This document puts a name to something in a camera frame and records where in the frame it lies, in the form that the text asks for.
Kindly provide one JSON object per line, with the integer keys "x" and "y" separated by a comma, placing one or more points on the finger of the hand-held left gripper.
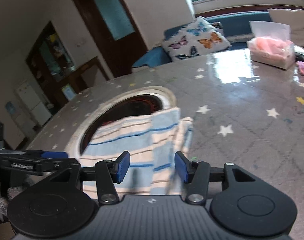
{"x": 42, "y": 166}
{"x": 53, "y": 154}

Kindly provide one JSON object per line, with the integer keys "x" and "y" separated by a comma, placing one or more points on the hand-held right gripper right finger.
{"x": 180, "y": 167}

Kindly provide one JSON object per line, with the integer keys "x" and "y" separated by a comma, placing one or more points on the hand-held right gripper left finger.
{"x": 123, "y": 167}

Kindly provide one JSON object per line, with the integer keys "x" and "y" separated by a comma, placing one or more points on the blue striped pants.
{"x": 142, "y": 135}

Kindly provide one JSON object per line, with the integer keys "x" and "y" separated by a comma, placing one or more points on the person's left hand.
{"x": 14, "y": 191}

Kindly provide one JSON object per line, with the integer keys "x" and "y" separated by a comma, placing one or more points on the white refrigerator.
{"x": 34, "y": 102}

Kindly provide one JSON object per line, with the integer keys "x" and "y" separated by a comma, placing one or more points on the round black induction cooktop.
{"x": 132, "y": 110}

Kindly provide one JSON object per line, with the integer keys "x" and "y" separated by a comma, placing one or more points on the white green box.
{"x": 68, "y": 92}

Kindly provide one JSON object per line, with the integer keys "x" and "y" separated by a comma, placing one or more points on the dark wooden glass cabinet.
{"x": 39, "y": 67}

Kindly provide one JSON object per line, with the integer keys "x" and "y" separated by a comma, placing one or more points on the wooden side table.
{"x": 89, "y": 66}

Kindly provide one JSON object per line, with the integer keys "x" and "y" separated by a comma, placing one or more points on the butterfly print cushion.
{"x": 199, "y": 40}

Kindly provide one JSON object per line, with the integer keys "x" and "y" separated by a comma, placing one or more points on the dark wooden door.
{"x": 92, "y": 30}

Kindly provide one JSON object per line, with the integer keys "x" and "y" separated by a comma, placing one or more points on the clear tissue box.
{"x": 269, "y": 52}

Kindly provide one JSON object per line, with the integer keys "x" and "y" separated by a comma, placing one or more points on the blue sofa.
{"x": 237, "y": 21}

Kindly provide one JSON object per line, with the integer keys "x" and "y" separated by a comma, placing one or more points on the plain white cushion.
{"x": 299, "y": 27}

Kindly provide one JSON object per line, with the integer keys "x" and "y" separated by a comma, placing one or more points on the small blue wall card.
{"x": 11, "y": 108}

